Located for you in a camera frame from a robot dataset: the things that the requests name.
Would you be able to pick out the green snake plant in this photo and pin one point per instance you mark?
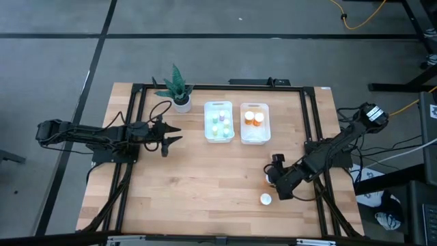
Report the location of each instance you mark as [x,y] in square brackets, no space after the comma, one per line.
[175,85]

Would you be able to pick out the black equipment box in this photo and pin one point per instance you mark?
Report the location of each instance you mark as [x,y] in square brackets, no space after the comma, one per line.
[420,212]

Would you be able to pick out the teal pill bottle white cap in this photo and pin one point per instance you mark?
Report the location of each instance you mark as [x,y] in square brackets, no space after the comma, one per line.
[215,119]
[226,133]

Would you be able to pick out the white plant pot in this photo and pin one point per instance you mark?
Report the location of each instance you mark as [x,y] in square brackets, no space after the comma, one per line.
[182,107]

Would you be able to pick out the white plastic bin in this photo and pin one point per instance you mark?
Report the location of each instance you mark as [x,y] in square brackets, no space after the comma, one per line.
[209,138]
[254,136]

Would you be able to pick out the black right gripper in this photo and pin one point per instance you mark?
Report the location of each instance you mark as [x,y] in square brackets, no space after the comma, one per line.
[286,182]

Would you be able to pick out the yellow-green pill bottle white cap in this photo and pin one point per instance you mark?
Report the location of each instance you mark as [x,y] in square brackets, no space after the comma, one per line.
[214,130]
[226,123]

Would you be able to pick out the pink pill bottle white cap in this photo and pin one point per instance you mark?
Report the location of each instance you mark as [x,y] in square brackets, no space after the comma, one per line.
[222,115]

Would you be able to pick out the person's foot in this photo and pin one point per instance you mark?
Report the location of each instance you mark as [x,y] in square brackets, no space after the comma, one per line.
[368,186]
[388,220]
[431,34]
[432,61]

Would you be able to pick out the orange pill bottle white cap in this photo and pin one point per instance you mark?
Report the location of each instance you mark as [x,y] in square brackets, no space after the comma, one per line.
[258,119]
[249,117]
[265,199]
[268,180]

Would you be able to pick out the black desk bar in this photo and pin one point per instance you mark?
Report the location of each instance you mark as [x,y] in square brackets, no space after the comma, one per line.
[389,179]

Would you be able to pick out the silver metal bracket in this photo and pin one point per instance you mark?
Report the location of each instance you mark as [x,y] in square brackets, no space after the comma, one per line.
[315,242]
[126,241]

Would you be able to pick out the black computer tower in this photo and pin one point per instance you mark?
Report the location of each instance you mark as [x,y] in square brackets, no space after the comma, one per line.
[428,143]

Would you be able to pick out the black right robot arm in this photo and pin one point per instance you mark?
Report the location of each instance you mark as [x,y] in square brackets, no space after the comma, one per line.
[345,136]

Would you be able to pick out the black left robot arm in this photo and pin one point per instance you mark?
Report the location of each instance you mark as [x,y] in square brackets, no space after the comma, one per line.
[88,134]

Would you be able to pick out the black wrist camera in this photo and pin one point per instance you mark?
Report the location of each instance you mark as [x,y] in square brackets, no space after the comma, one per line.
[164,150]
[278,159]

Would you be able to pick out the grey stand foot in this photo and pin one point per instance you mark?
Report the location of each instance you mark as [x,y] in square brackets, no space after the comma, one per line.
[12,157]

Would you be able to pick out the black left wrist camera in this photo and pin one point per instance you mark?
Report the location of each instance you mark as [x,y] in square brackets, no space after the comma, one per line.
[164,150]

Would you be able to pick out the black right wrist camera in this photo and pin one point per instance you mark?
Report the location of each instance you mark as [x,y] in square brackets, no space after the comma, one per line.
[278,159]

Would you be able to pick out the black aluminium table frame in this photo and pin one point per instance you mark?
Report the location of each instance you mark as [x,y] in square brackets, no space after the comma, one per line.
[222,87]

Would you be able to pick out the black desk leg stand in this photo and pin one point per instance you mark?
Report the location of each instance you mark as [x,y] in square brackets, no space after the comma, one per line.
[392,87]

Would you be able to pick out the black front rig bar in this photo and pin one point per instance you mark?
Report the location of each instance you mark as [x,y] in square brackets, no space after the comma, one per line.
[51,239]

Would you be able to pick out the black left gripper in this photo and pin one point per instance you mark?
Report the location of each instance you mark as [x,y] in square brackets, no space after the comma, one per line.
[157,133]

